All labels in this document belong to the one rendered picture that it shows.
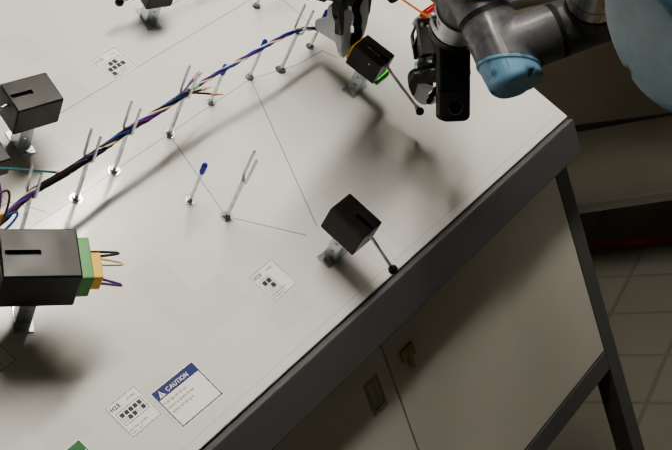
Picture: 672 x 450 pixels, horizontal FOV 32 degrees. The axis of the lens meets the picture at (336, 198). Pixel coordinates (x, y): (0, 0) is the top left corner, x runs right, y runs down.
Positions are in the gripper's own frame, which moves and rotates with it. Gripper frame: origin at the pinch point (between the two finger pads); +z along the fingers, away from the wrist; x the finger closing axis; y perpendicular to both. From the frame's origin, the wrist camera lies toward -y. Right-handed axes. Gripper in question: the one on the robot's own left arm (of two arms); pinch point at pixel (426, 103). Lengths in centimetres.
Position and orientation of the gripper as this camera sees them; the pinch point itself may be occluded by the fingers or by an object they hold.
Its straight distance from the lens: 182.7
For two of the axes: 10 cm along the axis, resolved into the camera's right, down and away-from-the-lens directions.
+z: -1.4, 3.8, 9.1
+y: -1.1, -9.2, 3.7
